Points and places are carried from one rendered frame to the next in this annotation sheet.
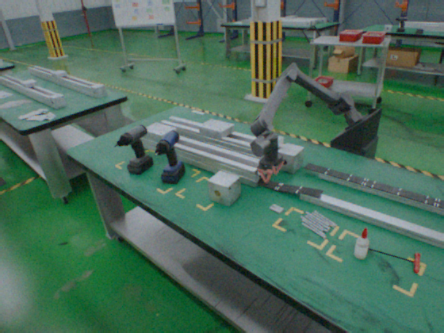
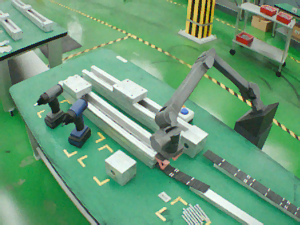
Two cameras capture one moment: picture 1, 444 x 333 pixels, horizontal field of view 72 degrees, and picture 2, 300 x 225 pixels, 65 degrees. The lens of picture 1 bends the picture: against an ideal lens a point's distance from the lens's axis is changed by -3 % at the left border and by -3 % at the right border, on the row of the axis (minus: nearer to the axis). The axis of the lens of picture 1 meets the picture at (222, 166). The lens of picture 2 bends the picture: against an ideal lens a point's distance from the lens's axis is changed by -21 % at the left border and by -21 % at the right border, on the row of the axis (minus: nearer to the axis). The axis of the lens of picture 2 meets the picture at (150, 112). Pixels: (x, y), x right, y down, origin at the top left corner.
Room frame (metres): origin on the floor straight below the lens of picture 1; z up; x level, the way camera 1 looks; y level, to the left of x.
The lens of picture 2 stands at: (0.29, -0.12, 1.78)
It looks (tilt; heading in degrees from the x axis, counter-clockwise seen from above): 39 degrees down; 1
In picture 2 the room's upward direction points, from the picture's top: 5 degrees clockwise
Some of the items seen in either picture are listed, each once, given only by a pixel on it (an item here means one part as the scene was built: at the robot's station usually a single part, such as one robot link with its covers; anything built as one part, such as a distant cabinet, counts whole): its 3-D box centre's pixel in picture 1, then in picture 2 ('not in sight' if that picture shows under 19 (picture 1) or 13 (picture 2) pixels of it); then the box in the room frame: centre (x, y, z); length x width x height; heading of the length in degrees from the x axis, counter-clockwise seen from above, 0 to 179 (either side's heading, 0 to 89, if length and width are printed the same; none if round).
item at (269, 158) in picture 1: (270, 154); (171, 145); (1.14, -0.21, 0.94); 0.10 x 0.07 x 0.07; 140
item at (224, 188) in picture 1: (226, 186); (122, 167); (1.09, -0.01, 0.83); 0.11 x 0.10 x 0.10; 143
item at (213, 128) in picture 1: (216, 130); (129, 93); (1.58, 0.01, 0.87); 0.16 x 0.11 x 0.07; 50
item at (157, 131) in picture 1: (159, 134); (76, 88); (1.60, 0.33, 0.87); 0.16 x 0.11 x 0.07; 50
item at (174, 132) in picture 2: (269, 141); (172, 135); (1.14, -0.20, 1.00); 0.07 x 0.06 x 0.07; 137
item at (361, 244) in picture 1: (362, 242); not in sight; (0.70, -0.42, 0.84); 0.04 x 0.04 x 0.12
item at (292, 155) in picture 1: (291, 157); (195, 140); (1.30, -0.33, 0.83); 0.12 x 0.09 x 0.10; 140
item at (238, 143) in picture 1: (217, 139); (129, 100); (1.58, 0.01, 0.82); 0.80 x 0.10 x 0.09; 50
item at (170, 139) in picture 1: (168, 160); (74, 126); (1.25, 0.24, 0.89); 0.20 x 0.08 x 0.22; 162
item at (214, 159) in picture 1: (193, 152); (102, 114); (1.43, 0.14, 0.82); 0.80 x 0.10 x 0.09; 50
